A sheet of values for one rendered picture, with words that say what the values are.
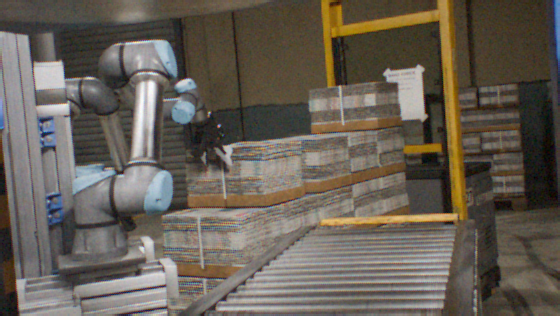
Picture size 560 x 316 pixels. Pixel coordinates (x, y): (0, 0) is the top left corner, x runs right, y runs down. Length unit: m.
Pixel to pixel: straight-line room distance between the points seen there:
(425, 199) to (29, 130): 2.57
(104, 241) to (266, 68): 7.96
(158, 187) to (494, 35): 7.82
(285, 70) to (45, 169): 7.70
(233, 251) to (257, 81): 7.40
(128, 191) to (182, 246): 0.78
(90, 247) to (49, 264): 0.23
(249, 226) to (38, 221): 0.76
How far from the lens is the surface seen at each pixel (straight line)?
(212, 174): 2.86
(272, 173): 2.78
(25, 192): 2.24
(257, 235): 2.67
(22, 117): 2.26
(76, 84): 2.85
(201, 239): 2.72
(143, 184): 2.02
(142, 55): 2.21
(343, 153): 3.25
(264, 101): 9.90
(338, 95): 3.66
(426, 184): 4.23
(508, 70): 9.52
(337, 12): 4.37
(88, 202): 2.07
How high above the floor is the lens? 1.16
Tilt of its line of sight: 3 degrees down
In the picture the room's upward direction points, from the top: 5 degrees counter-clockwise
